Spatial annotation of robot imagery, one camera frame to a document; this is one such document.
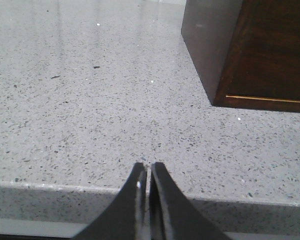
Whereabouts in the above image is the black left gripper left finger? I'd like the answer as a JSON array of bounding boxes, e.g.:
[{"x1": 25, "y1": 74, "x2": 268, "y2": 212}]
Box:
[{"x1": 72, "y1": 162, "x2": 147, "y2": 240}]

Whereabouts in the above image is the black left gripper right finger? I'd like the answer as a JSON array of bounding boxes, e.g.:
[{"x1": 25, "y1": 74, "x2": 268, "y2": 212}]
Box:
[{"x1": 149, "y1": 162, "x2": 230, "y2": 240}]

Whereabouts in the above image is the dark wooden drawer cabinet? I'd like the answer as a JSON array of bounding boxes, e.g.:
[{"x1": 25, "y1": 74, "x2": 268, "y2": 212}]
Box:
[{"x1": 181, "y1": 0, "x2": 300, "y2": 113}]

